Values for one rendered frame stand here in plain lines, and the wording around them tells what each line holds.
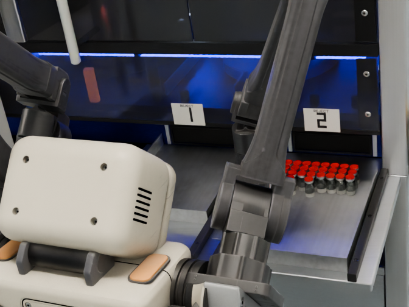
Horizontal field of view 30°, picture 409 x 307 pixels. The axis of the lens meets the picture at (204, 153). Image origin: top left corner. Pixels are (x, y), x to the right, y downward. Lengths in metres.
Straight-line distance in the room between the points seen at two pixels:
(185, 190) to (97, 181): 0.87
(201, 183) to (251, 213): 0.83
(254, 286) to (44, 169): 0.32
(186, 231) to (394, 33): 0.62
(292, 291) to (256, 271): 1.10
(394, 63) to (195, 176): 0.57
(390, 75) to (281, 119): 0.69
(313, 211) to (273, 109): 0.69
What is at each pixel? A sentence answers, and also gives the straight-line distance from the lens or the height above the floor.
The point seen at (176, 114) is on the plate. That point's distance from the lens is 1.93.
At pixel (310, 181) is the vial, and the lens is 1.75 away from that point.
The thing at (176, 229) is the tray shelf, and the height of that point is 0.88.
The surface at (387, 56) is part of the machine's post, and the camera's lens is 1.71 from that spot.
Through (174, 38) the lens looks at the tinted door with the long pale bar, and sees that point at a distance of 1.85.
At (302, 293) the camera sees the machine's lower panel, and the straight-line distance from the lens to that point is 2.13.
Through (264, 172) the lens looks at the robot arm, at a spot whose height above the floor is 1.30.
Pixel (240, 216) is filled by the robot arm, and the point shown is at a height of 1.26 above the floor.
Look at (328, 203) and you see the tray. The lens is 1.75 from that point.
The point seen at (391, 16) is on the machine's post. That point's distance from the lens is 1.68.
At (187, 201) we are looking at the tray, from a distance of 1.82.
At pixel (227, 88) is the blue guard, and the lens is 1.84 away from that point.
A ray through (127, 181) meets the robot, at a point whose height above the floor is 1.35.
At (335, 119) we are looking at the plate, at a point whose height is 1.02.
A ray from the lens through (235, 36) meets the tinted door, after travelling 1.79.
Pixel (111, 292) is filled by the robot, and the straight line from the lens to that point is 1.01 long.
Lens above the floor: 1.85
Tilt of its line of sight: 29 degrees down
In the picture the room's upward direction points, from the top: 9 degrees counter-clockwise
